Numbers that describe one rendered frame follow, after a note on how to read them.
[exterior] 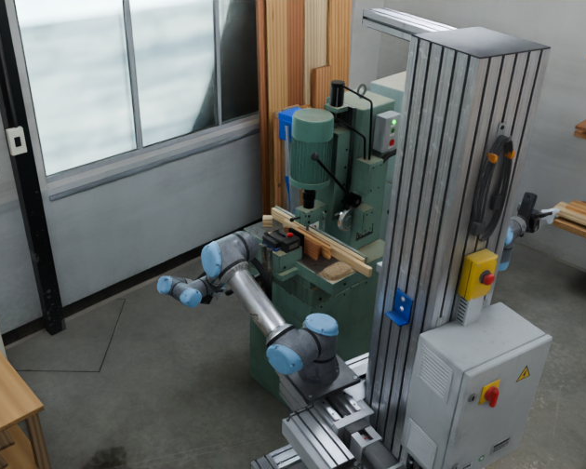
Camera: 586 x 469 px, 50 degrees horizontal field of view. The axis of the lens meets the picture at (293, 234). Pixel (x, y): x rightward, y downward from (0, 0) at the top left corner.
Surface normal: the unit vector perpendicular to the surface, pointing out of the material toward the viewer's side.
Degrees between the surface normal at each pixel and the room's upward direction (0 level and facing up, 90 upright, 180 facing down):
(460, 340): 0
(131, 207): 90
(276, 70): 87
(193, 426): 0
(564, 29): 90
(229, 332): 0
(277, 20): 87
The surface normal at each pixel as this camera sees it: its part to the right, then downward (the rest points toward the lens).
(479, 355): 0.04, -0.86
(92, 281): 0.72, 0.37
